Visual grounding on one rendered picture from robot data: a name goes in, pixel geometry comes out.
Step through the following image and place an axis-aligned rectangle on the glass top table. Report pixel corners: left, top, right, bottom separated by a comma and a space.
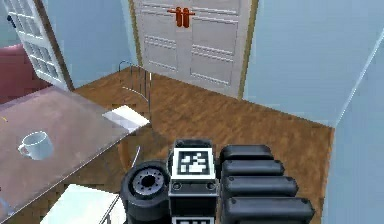
0, 85, 150, 224

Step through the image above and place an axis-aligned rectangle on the white mug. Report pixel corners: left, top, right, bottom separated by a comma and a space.
17, 130, 55, 161

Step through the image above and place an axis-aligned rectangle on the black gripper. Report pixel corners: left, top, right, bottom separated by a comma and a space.
120, 160, 172, 224

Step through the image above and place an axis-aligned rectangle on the white panelled double door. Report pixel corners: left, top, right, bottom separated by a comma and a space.
128, 0, 260, 100

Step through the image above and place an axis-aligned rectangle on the white glazed room door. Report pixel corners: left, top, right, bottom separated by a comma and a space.
2, 0, 76, 92

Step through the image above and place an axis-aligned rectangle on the dark red sofa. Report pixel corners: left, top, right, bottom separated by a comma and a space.
0, 43, 54, 105

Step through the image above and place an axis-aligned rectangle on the white seat metal chair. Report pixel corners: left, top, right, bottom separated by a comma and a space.
102, 60, 154, 134
39, 145, 142, 224

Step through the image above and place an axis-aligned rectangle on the red door handle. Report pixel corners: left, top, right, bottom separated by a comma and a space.
182, 7, 196, 29
167, 6, 184, 28

